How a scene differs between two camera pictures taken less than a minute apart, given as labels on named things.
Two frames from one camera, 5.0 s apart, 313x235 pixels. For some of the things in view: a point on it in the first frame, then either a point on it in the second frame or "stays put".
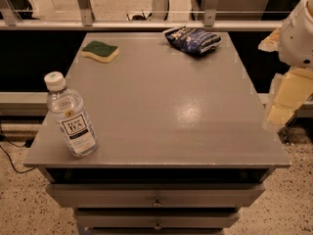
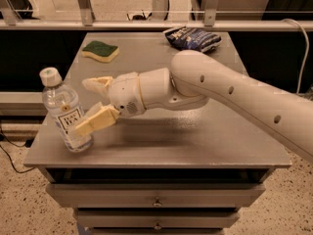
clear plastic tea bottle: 66,107 stays put
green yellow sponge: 101,51 stays put
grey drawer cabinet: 181,142 stays put
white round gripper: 295,38 → 125,93
